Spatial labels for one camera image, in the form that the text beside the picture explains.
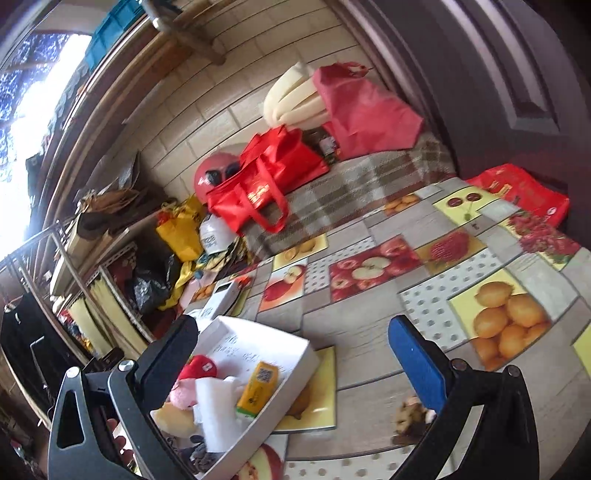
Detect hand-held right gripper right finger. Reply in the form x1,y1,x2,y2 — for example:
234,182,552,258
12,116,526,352
388,316,541,480

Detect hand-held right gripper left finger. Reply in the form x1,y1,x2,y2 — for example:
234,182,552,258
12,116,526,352
46,316,199,480

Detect pink fluffy plush toy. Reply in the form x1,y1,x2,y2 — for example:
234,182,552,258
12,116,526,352
170,378,199,411

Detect yellow green carton box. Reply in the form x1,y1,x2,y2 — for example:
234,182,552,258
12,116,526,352
235,361,280,419

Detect white shallow cardboard box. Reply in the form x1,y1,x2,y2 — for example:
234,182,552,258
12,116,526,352
152,315,321,480

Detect brown speckled soft item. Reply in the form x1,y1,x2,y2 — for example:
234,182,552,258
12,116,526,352
392,396,437,445

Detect yellow soft toy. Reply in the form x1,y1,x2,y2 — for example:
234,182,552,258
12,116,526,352
152,401,200,438

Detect black white patterned soft item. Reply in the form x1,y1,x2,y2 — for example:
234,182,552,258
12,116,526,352
170,435,223,477

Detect person's left hand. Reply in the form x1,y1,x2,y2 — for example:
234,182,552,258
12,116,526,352
104,415,137,469

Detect red plush toy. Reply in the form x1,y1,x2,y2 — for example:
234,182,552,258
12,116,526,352
178,354,219,382

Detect fruit print tablecloth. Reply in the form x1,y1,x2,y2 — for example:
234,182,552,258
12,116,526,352
180,178,591,480

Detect black plastic bag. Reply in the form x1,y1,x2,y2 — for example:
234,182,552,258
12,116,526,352
131,256,179,315

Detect yellow packets in rack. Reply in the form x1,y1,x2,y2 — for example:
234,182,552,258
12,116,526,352
69,277,149,357

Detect small white printed box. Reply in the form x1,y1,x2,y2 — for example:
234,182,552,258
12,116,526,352
202,279,246,320

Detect white foam sheet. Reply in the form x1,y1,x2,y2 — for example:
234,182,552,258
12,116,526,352
193,375,246,454

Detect yellow black patterned packet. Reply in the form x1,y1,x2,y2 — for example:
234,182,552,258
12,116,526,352
198,240,250,274

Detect yellow shopping bag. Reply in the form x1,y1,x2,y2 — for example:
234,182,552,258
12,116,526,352
156,198,207,262

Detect white jar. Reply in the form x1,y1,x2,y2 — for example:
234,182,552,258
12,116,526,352
198,215,239,256

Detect metal storage rack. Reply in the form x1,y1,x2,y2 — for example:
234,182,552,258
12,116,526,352
0,219,158,365

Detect black hanging cloth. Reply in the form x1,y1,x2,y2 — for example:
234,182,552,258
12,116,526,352
0,293,85,417

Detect pile of cardboard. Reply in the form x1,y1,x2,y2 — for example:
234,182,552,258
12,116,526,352
74,152,177,237

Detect red helmet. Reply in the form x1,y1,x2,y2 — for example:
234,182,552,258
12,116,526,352
194,154,242,205

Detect plaid blanket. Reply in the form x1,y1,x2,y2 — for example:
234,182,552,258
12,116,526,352
242,136,459,259

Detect red plastic bag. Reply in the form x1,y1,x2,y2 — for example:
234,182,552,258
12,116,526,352
466,164,571,228

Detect red tote bag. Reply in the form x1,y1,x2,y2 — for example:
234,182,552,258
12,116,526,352
206,126,329,236

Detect dark glass jar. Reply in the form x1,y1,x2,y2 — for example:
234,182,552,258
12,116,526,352
318,129,343,163

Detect pink red fabric bag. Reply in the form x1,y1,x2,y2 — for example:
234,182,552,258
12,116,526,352
313,62,424,161

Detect bright window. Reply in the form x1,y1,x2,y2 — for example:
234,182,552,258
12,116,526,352
0,32,93,259

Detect cream ridged cushion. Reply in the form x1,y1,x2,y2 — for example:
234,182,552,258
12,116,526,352
263,62,331,128

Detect dark purple door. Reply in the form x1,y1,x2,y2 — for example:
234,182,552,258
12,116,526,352
332,0,591,232

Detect blue plastic crates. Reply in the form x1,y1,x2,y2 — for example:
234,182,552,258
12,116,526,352
83,0,145,71

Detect metal pipe bracket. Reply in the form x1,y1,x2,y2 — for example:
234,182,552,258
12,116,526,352
141,0,227,66

